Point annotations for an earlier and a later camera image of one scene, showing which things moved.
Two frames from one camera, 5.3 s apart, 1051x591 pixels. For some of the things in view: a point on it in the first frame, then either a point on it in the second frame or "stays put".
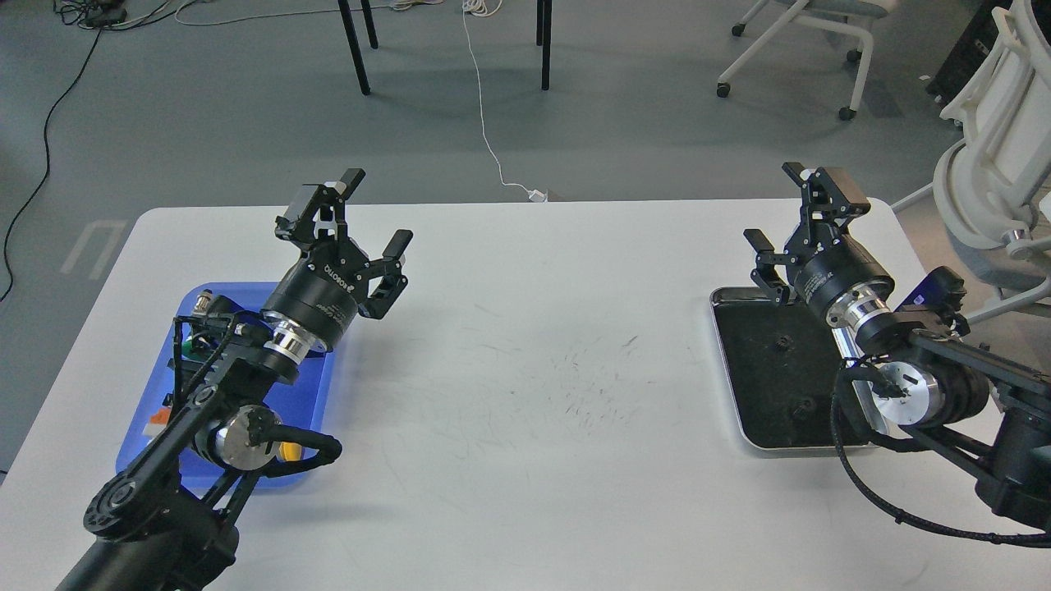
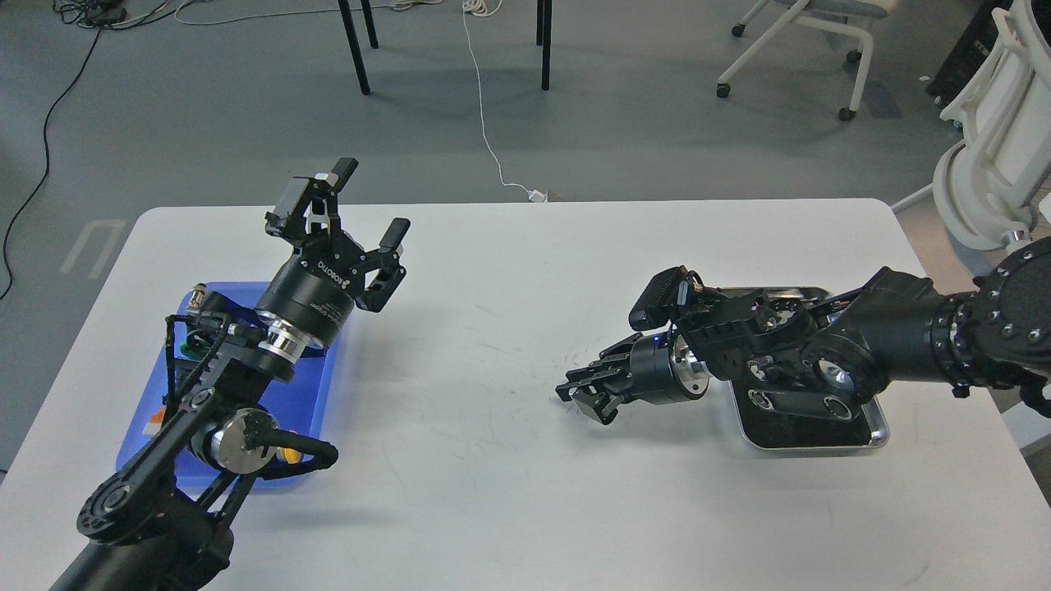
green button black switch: (192, 347) stays put
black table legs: (355, 52) stays put
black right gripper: (829, 199) → (660, 366)
